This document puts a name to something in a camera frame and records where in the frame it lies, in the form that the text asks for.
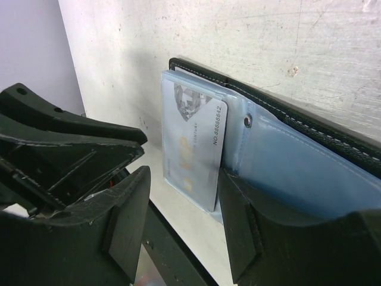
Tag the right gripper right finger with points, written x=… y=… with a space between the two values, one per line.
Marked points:
x=270 y=243

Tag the black leather card holder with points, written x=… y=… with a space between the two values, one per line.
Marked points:
x=302 y=160

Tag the white VIP card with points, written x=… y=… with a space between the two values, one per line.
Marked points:
x=193 y=133

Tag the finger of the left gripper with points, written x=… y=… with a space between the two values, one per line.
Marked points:
x=57 y=174
x=22 y=105

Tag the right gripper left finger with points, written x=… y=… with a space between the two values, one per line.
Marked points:
x=95 y=242

